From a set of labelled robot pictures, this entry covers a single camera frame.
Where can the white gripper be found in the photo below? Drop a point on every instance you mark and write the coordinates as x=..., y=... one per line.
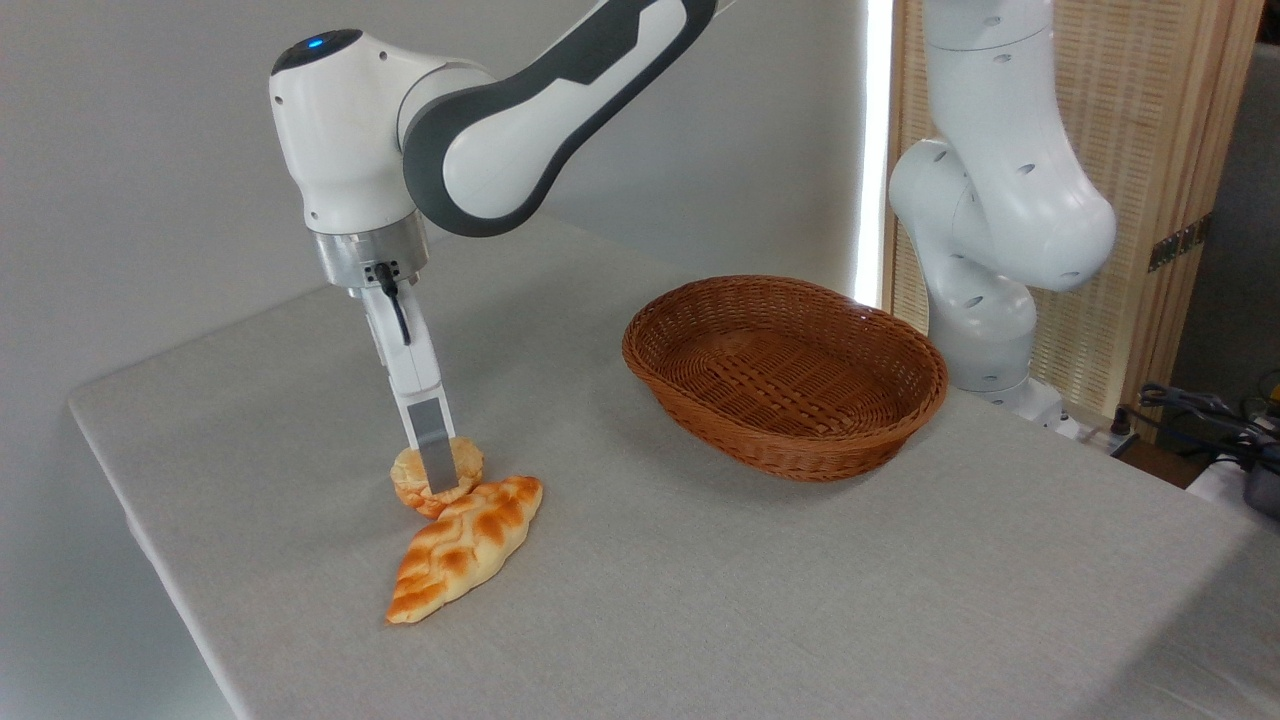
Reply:
x=412, y=360

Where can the round golden bread bun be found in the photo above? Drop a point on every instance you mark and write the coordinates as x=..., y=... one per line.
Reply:
x=405, y=480

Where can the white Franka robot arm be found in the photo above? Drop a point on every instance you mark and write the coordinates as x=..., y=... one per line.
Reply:
x=340, y=130

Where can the long braided bread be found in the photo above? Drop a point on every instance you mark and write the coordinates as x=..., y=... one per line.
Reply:
x=465, y=545

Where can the brown wicker oval basket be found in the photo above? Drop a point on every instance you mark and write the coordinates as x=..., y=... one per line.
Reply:
x=785, y=385

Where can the grey tablecloth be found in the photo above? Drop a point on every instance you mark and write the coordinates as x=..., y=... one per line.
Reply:
x=750, y=600

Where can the white power strip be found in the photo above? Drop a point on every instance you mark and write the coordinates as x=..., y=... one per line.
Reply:
x=1105, y=438

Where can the dark metal screen hinge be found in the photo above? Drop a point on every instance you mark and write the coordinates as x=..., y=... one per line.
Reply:
x=1180, y=242

